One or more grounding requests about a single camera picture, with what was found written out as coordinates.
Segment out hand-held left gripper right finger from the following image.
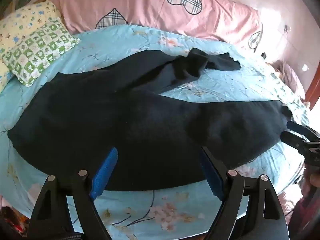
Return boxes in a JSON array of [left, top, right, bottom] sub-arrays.
[[199, 146, 290, 240]]

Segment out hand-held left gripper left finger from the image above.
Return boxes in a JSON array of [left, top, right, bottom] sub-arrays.
[[26, 147, 118, 240]]

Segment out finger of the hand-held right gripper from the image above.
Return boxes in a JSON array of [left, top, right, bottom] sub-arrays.
[[280, 131, 320, 157], [287, 121, 320, 142]]

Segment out black pants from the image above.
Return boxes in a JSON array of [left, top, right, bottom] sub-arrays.
[[7, 47, 292, 192]]

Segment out pink crumpled cloth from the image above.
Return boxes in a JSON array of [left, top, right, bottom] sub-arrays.
[[271, 59, 306, 99]]

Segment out blue floral bed sheet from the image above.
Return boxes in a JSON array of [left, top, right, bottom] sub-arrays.
[[0, 24, 312, 238]]

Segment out green checkered pillow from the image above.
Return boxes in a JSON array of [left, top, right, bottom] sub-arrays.
[[2, 17, 81, 87]]

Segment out pink heart-print pillow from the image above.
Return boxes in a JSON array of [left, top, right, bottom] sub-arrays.
[[49, 0, 263, 52]]

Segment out yellow patterned pillow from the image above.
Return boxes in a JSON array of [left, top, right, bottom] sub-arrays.
[[0, 0, 62, 93]]

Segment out red wooden door frame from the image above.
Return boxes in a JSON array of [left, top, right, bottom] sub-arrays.
[[304, 74, 320, 110]]

